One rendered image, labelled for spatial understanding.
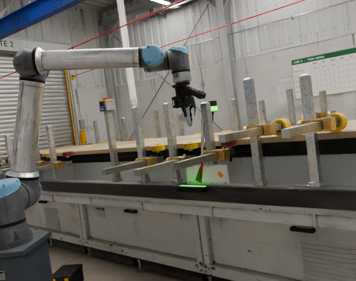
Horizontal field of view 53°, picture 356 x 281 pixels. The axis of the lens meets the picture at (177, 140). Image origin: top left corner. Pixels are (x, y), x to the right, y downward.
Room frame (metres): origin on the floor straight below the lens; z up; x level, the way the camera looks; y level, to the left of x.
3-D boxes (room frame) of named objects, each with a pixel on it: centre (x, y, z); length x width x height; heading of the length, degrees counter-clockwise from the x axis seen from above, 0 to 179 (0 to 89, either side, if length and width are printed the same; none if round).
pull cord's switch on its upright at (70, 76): (4.46, 1.20, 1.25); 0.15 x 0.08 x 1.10; 48
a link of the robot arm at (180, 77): (1.73, -0.06, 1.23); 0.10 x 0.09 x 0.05; 138
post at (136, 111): (2.09, 0.22, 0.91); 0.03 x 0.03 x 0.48; 48
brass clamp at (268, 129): (1.57, -0.36, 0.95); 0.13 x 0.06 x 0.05; 48
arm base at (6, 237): (1.54, 0.78, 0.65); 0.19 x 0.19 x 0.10
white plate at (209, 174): (1.76, -0.12, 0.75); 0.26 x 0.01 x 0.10; 48
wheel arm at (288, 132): (1.35, -0.52, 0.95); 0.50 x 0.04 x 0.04; 138
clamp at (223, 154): (1.74, -0.17, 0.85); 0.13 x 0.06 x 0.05; 48
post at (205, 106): (1.75, -0.16, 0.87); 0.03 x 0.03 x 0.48; 48
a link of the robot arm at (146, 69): (1.72, 0.06, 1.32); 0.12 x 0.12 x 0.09; 1
